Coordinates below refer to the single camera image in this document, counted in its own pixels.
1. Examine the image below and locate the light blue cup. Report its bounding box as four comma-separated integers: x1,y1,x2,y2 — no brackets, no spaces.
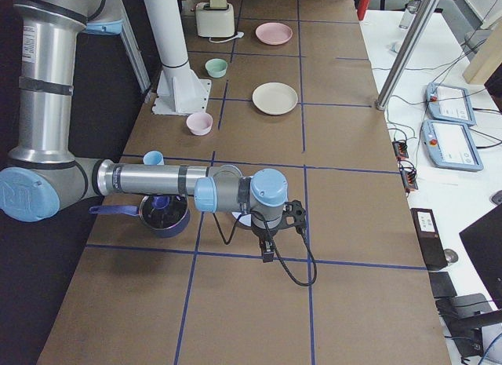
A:
143,151,164,166

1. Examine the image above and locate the black box with label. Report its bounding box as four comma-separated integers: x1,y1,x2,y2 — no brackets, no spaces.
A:
410,208,448,271

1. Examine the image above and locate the green bowl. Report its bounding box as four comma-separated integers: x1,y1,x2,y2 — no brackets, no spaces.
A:
205,58,228,78

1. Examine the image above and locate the orange black connector board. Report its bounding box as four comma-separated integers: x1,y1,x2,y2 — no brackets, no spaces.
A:
392,139,409,160

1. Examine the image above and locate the light blue plate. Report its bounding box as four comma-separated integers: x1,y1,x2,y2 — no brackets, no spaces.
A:
231,212,251,227

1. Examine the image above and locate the far teach pendant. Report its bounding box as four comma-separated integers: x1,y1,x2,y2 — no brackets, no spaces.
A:
425,82,476,126

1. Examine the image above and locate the clear water bottle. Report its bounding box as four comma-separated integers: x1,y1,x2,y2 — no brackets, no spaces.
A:
399,0,422,29

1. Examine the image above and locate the pink bowl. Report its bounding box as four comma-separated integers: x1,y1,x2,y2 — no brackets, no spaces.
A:
186,112,213,136

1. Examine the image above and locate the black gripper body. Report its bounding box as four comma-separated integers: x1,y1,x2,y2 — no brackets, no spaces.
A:
251,224,278,246

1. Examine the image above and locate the pink plate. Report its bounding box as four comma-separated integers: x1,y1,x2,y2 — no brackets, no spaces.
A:
255,22,293,46

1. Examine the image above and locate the dark blue saucepan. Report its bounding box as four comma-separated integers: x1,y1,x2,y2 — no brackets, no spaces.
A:
89,195,191,238

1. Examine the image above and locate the cream toaster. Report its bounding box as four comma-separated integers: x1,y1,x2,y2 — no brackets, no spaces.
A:
195,0,235,38

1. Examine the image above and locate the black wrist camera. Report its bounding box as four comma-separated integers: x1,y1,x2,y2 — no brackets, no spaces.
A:
282,200,307,236

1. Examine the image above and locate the wooden board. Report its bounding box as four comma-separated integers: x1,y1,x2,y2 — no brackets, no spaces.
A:
463,12,501,85

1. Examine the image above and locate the aluminium frame post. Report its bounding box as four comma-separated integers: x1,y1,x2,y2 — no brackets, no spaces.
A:
375,0,439,111

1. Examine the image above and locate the black monitor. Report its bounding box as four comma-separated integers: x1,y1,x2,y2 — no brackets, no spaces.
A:
460,210,501,308

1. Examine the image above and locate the beige plate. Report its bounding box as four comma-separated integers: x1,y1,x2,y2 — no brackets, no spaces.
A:
252,82,298,115

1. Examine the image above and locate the black camera cable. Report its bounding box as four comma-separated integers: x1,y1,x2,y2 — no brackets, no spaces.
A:
211,211,318,287

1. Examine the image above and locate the white toaster plug cable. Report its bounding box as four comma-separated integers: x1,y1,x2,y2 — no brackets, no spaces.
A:
208,31,246,43

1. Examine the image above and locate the white pedestal column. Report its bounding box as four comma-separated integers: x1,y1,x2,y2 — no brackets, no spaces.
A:
144,0,212,115

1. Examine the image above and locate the near teach pendant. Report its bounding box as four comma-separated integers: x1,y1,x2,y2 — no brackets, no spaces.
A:
421,119,484,172

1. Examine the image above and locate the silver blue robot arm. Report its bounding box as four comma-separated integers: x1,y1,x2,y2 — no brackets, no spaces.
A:
1,0,292,262

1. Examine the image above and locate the teach pendant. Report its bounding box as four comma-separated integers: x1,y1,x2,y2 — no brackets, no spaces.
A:
425,82,476,126
421,119,484,172

